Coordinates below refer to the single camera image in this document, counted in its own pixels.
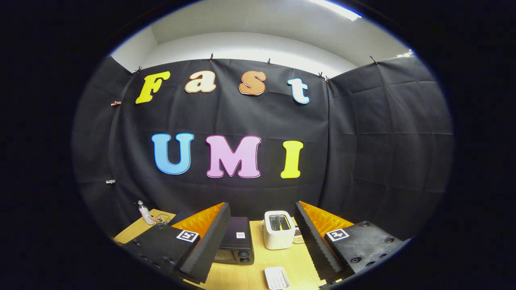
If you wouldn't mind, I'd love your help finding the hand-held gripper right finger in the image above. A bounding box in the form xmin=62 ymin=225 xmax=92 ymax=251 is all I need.
xmin=294 ymin=201 xmax=406 ymax=284

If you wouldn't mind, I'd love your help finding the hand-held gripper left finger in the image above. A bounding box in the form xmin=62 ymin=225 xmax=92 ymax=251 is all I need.
xmin=121 ymin=202 xmax=231 ymax=284

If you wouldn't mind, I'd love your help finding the black toaster oven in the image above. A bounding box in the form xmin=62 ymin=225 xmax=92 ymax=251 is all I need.
xmin=167 ymin=209 xmax=255 ymax=265

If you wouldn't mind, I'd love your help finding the white toaster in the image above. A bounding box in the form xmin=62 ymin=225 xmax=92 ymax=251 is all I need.
xmin=260 ymin=210 xmax=296 ymax=250

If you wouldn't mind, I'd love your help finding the white ribbed tray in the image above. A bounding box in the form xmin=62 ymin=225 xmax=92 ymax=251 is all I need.
xmin=264 ymin=266 xmax=291 ymax=290

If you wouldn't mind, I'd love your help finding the clear plastic bottle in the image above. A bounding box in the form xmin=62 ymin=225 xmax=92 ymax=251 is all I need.
xmin=137 ymin=200 xmax=155 ymax=225

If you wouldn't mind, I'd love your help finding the black backdrop cloth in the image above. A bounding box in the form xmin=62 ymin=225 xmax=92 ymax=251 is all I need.
xmin=73 ymin=54 xmax=454 ymax=242

